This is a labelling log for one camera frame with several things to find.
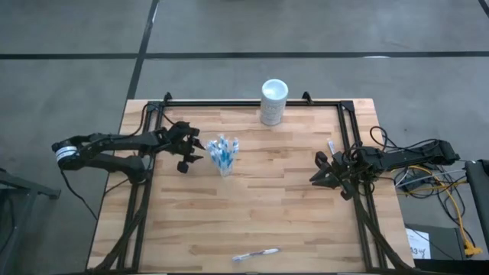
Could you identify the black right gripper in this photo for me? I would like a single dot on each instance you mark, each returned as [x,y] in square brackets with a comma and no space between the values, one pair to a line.
[349,173]

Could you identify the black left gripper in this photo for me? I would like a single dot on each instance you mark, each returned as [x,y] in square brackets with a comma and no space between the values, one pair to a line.
[181,147]

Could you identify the clear acrylic organizer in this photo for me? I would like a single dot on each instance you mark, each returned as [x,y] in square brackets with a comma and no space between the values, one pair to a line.
[226,172]

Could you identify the purple white toothbrush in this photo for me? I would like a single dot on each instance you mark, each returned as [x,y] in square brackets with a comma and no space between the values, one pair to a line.
[256,253]

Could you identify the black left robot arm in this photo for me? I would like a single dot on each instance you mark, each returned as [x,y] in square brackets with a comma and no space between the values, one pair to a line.
[114,143]

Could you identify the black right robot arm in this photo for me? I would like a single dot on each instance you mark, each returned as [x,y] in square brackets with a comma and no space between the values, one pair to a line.
[412,156]

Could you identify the grey power adapter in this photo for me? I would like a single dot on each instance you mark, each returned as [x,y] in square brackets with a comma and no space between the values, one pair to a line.
[412,184]

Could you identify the white cylindrical canister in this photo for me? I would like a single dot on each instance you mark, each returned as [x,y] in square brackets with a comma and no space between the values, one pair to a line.
[274,107]

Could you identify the white paper sign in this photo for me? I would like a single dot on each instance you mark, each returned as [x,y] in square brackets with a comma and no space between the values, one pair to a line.
[418,242]

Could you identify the black floor box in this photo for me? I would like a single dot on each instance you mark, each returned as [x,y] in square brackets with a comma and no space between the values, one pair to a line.
[447,240]

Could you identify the black equipment case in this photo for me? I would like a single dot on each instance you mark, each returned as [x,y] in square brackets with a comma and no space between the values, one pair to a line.
[477,191]

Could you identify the black metal cart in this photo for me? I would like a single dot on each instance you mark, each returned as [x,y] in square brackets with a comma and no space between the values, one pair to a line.
[38,188]

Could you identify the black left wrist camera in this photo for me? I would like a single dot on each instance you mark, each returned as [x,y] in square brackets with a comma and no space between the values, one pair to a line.
[187,129]

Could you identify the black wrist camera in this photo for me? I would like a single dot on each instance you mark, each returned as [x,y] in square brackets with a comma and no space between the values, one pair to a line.
[187,129]
[342,158]

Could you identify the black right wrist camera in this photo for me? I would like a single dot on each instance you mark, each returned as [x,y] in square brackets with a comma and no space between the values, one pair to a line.
[342,158]

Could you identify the black aluminium table frame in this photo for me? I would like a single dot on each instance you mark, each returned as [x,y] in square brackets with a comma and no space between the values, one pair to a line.
[229,103]

